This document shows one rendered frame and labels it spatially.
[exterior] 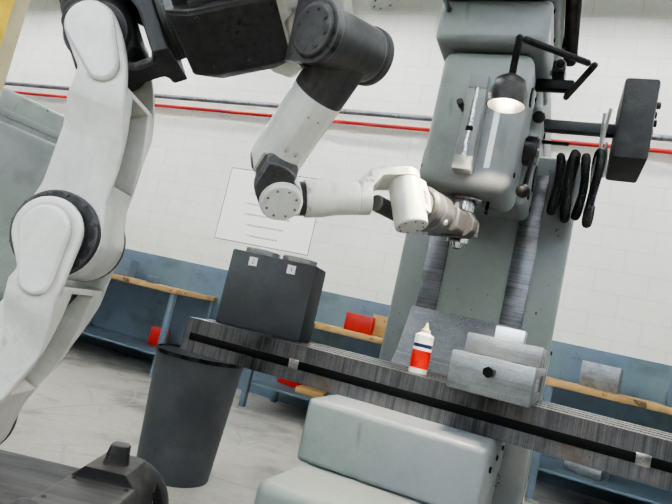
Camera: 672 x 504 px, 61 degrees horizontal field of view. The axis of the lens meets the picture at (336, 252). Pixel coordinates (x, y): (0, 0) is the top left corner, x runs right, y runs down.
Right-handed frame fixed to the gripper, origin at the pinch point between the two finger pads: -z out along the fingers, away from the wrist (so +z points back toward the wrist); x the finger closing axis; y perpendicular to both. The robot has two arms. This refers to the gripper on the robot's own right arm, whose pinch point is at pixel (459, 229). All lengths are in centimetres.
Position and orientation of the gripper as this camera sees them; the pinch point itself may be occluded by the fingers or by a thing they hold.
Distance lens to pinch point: 133.1
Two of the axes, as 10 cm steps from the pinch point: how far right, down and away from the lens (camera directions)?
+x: -7.5, -1.0, 6.5
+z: -6.1, -2.3, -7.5
